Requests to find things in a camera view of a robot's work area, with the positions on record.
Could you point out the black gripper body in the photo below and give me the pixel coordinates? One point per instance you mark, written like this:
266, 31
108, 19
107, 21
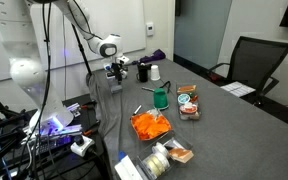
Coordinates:
117, 67

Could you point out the small clear plastic container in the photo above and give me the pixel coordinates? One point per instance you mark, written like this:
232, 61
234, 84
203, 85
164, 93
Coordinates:
116, 88

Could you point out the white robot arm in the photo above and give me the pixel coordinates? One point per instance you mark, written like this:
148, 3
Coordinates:
29, 74

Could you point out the clear snack container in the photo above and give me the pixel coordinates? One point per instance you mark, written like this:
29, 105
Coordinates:
190, 110

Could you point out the black mug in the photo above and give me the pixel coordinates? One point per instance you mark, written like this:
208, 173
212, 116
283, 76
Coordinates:
142, 74

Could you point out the blue tipped silver pen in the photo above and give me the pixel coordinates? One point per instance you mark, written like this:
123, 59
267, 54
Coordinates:
147, 89

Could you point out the white paper cup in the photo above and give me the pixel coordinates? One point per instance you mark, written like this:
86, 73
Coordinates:
155, 74

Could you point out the black and white marker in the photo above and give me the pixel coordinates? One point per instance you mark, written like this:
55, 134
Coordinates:
137, 110

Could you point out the purple cloth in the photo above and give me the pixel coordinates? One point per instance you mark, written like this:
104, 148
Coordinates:
157, 55

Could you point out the green cup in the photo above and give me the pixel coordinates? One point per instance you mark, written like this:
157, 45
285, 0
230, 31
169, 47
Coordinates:
160, 98

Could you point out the orange snack bag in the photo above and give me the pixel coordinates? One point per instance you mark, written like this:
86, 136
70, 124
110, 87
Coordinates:
150, 124

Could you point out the white power strip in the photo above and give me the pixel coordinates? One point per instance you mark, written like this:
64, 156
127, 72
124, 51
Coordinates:
81, 145

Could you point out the blue marker cap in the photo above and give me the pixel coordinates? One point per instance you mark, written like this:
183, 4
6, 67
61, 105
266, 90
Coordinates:
121, 155

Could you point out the clear plastic organizer tray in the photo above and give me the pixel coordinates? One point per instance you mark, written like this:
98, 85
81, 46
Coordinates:
154, 160

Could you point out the white cardboard box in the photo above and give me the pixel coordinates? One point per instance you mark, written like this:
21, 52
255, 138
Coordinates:
127, 170

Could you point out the brown sponge block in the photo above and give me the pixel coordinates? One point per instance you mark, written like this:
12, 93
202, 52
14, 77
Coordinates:
181, 155

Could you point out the white paper sheet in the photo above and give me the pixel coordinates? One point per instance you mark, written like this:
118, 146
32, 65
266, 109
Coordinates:
238, 89

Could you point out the black office chair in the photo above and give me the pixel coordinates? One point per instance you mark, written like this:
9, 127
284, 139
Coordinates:
252, 63

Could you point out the white wall thermostat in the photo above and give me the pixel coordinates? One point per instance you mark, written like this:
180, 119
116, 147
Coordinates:
150, 28

